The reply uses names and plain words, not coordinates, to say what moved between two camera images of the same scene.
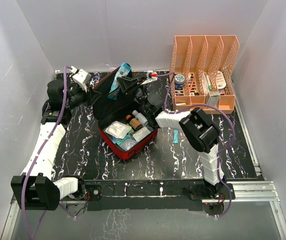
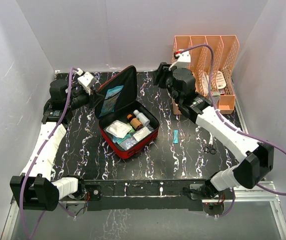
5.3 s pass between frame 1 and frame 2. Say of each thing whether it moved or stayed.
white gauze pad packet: stayed
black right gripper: moved
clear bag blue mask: stayed
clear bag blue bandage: stayed
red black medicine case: stayed
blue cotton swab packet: moved
